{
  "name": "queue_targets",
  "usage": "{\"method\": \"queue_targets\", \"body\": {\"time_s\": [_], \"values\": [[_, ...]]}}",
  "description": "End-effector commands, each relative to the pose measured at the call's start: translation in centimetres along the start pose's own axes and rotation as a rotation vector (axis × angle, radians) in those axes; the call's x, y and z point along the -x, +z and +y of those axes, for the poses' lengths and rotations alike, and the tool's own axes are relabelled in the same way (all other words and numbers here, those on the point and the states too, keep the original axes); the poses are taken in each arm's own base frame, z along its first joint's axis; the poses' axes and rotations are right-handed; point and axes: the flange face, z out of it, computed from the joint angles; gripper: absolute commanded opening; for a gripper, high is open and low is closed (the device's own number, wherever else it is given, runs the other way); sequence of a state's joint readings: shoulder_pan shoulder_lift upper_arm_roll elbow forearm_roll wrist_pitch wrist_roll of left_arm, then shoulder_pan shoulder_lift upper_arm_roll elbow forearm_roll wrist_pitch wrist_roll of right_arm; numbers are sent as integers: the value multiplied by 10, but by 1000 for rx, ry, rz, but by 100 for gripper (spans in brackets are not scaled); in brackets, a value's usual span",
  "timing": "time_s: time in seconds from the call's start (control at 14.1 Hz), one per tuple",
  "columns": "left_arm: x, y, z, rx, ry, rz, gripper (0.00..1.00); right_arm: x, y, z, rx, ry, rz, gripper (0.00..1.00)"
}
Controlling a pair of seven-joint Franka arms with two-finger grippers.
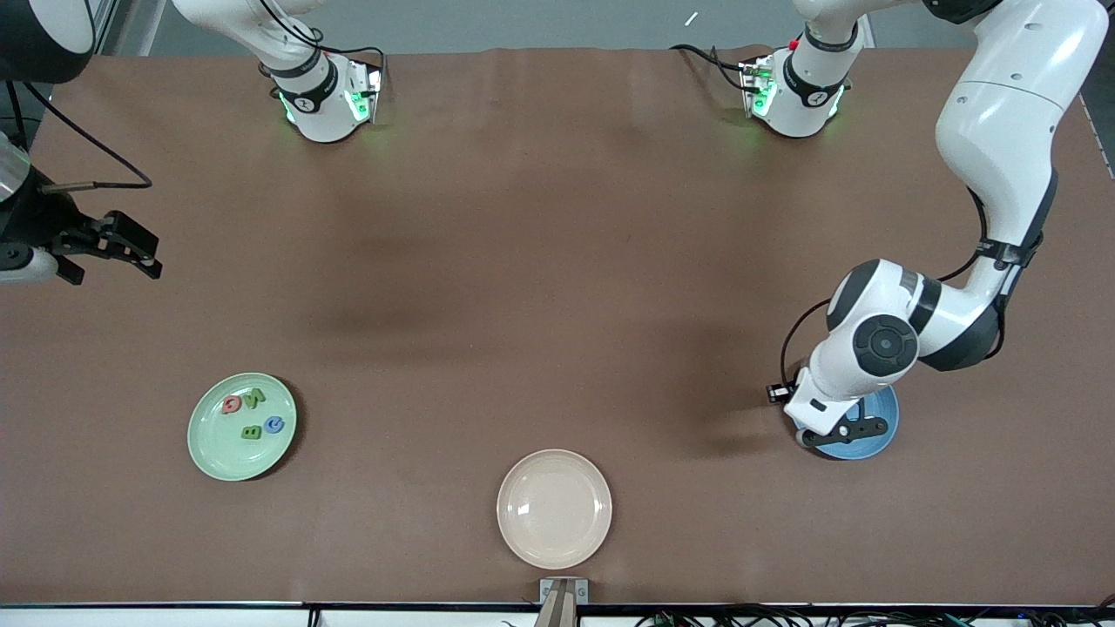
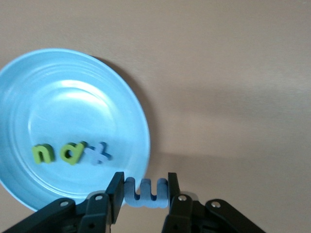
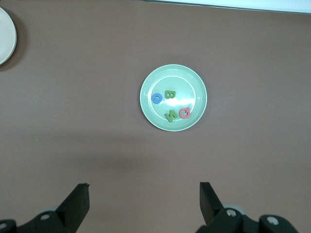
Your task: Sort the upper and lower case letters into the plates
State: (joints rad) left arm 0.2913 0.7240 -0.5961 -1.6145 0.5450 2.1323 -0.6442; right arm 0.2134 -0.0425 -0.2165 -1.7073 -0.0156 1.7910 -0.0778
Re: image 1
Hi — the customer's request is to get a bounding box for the blue plate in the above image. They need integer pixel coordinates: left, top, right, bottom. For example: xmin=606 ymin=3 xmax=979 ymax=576
xmin=794 ymin=383 xmax=900 ymax=461

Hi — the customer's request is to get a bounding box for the light green plate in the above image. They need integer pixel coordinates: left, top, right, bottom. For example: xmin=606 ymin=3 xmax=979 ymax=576
xmin=187 ymin=373 xmax=298 ymax=482

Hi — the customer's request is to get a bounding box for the beige plate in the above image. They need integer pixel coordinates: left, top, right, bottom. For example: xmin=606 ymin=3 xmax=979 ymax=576
xmin=497 ymin=448 xmax=613 ymax=571

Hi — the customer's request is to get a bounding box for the metal base connector plate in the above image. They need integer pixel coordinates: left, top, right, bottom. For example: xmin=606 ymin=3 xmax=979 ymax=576
xmin=740 ymin=57 xmax=778 ymax=118
xmin=347 ymin=63 xmax=385 ymax=123

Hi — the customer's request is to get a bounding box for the brown table cover mat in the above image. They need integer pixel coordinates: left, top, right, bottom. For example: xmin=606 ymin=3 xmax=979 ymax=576
xmin=0 ymin=45 xmax=1115 ymax=606

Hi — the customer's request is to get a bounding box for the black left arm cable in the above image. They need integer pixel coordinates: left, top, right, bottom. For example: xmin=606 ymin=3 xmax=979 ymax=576
xmin=778 ymin=187 xmax=990 ymax=389

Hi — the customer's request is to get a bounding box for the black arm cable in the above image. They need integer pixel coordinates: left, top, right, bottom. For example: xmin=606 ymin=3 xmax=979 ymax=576
xmin=4 ymin=78 xmax=154 ymax=191
xmin=778 ymin=187 xmax=990 ymax=389

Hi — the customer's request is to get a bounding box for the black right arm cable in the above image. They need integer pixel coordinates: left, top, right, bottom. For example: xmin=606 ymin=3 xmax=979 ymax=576
xmin=4 ymin=78 xmax=154 ymax=191

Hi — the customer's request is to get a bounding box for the black left camera mount bar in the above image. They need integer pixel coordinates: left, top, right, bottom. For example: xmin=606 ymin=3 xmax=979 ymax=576
xmin=800 ymin=416 xmax=891 ymax=450

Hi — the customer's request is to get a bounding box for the aluminium frame profile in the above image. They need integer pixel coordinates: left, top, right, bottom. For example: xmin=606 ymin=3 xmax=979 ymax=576
xmin=87 ymin=0 xmax=119 ymax=55

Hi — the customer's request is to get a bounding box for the black cable bundle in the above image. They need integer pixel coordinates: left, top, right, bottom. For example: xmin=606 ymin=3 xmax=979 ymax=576
xmin=636 ymin=601 xmax=1115 ymax=627

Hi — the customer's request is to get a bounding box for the grey camera stand bracket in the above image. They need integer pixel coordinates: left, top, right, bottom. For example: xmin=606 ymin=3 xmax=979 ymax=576
xmin=533 ymin=577 xmax=591 ymax=627

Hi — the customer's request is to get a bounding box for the black base cable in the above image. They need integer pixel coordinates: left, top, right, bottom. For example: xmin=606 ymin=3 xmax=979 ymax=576
xmin=669 ymin=44 xmax=750 ymax=92
xmin=344 ymin=45 xmax=388 ymax=92

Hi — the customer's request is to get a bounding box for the white table edge rail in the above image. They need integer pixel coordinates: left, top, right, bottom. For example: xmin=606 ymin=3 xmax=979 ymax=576
xmin=0 ymin=603 xmax=1115 ymax=627

